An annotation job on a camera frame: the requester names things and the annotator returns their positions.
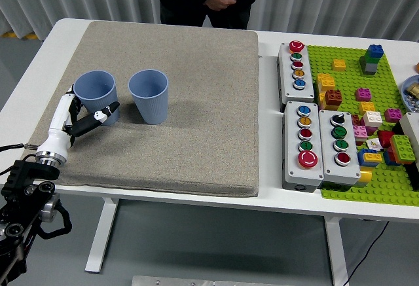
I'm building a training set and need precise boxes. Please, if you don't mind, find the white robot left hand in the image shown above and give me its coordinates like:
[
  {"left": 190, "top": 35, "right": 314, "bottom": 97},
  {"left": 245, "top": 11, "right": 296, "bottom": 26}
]
[{"left": 35, "top": 84, "right": 121, "bottom": 160}]

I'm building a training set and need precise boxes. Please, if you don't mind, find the blue ribbed cup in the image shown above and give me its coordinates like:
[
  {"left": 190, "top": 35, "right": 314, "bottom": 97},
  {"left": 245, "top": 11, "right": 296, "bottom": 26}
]
[
  {"left": 73, "top": 70, "right": 118, "bottom": 126},
  {"left": 128, "top": 69, "right": 170, "bottom": 125}
]

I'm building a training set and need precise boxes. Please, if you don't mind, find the white table leg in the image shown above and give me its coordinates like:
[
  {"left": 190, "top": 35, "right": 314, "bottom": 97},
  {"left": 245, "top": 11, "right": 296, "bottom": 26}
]
[
  {"left": 323, "top": 215, "right": 350, "bottom": 286},
  {"left": 84, "top": 196, "right": 120, "bottom": 274}
]

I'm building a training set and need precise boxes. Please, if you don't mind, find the yellow black floor tape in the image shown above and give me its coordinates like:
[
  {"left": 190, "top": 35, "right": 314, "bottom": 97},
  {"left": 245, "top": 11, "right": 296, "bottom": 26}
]
[{"left": 0, "top": 30, "right": 43, "bottom": 41}]

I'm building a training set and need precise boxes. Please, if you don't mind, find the grey five-button control box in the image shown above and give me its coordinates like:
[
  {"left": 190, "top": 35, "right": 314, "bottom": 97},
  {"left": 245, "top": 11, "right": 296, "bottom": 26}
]
[
  {"left": 282, "top": 101, "right": 325, "bottom": 192},
  {"left": 277, "top": 41, "right": 316, "bottom": 105}
]

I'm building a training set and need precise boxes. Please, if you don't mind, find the grey-brown mat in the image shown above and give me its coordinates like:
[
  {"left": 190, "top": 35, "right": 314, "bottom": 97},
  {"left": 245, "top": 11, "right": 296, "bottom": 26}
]
[{"left": 27, "top": 20, "right": 260, "bottom": 198}]

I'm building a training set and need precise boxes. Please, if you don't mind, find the brown toy brick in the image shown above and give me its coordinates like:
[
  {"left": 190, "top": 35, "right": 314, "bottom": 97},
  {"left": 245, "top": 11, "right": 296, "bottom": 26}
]
[{"left": 324, "top": 88, "right": 343, "bottom": 107}]

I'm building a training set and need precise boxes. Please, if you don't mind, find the dark green toy brick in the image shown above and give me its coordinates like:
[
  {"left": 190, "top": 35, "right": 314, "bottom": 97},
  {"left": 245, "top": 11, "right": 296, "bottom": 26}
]
[{"left": 359, "top": 53, "right": 380, "bottom": 68}]

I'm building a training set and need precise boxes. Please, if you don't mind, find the blue toy brick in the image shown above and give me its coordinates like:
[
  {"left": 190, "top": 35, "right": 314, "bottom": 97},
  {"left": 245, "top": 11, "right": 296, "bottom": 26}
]
[
  {"left": 357, "top": 149, "right": 383, "bottom": 168},
  {"left": 367, "top": 44, "right": 384, "bottom": 60}
]

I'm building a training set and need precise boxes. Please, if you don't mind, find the magenta toy brick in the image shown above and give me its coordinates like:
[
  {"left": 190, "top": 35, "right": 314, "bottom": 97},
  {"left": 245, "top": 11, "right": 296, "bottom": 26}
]
[
  {"left": 384, "top": 108, "right": 403, "bottom": 123},
  {"left": 355, "top": 88, "right": 373, "bottom": 102}
]

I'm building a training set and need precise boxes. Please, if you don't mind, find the pink toy brick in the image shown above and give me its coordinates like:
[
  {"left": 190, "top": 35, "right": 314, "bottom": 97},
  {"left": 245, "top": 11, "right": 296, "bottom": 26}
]
[{"left": 352, "top": 124, "right": 369, "bottom": 142}]

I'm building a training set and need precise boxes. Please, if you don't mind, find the white toy brick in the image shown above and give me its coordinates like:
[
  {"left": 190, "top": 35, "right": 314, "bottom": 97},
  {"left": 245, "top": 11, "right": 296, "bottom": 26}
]
[{"left": 363, "top": 111, "right": 383, "bottom": 128}]

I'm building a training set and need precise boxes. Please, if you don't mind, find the blue bowl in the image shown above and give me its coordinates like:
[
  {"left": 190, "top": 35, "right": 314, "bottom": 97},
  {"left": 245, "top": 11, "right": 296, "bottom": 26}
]
[{"left": 400, "top": 75, "right": 419, "bottom": 114}]

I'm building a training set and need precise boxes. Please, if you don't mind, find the white table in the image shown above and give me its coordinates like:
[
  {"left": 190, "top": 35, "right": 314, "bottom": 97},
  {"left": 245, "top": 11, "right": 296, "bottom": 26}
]
[{"left": 0, "top": 17, "right": 419, "bottom": 286}]

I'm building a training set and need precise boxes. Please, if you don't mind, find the red toy brick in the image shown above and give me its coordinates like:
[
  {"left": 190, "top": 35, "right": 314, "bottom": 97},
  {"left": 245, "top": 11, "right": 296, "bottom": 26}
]
[{"left": 376, "top": 130, "right": 395, "bottom": 149}]

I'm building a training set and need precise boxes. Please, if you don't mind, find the white box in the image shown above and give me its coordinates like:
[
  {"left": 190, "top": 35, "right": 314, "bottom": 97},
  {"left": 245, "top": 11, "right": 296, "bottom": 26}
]
[{"left": 399, "top": 112, "right": 419, "bottom": 156}]

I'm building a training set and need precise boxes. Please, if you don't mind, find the lime green toy brick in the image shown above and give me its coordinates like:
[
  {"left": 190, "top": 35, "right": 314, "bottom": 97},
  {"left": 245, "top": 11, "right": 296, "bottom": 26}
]
[{"left": 389, "top": 134, "right": 416, "bottom": 162}]

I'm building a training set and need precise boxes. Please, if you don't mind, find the green studded baseplate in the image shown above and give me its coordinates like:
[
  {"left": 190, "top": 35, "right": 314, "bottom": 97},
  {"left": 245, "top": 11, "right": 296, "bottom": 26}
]
[{"left": 306, "top": 44, "right": 419, "bottom": 207}]

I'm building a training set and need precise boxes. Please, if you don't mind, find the grey selector switch control box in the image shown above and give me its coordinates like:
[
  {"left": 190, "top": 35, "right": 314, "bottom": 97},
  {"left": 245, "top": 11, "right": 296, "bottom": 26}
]
[{"left": 318, "top": 109, "right": 362, "bottom": 187}]

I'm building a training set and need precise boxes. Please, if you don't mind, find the black power cable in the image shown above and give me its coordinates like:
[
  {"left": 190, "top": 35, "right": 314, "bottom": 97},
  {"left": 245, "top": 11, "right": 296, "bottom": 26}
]
[{"left": 346, "top": 221, "right": 390, "bottom": 282}]

